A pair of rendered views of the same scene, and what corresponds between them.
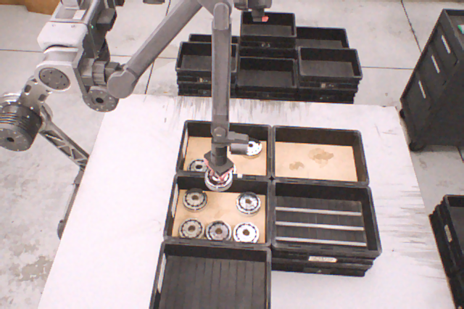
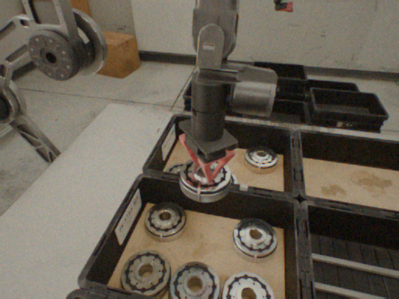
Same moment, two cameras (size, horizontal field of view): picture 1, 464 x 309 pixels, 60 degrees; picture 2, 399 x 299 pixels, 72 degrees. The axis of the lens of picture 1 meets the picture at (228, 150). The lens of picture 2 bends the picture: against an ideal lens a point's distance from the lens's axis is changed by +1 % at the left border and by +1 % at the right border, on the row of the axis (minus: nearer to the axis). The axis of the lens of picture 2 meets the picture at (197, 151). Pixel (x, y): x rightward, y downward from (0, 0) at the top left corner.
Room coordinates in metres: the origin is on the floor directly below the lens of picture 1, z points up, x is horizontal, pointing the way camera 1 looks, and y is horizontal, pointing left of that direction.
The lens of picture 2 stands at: (0.48, -0.02, 1.42)
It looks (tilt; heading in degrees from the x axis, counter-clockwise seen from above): 39 degrees down; 10
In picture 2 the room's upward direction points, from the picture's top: straight up
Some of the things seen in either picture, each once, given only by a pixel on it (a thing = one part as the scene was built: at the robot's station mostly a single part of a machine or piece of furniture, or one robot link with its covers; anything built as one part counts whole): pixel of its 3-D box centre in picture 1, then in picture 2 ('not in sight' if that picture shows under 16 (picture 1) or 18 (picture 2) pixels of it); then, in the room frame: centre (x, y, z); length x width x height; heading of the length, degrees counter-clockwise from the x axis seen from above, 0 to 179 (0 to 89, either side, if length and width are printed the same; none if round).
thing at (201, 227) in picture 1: (191, 229); (146, 272); (0.74, 0.14, 0.86); 0.10 x 0.10 x 0.01
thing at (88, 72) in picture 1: (93, 72); not in sight; (0.96, 0.42, 1.45); 0.09 x 0.08 x 0.12; 178
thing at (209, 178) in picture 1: (218, 175); (205, 173); (0.87, 0.04, 1.04); 0.10 x 0.10 x 0.01
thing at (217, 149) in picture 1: (220, 145); (213, 91); (0.87, 0.03, 1.22); 0.07 x 0.06 x 0.07; 87
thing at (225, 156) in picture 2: (220, 170); (209, 157); (0.86, 0.03, 1.09); 0.07 x 0.07 x 0.09; 41
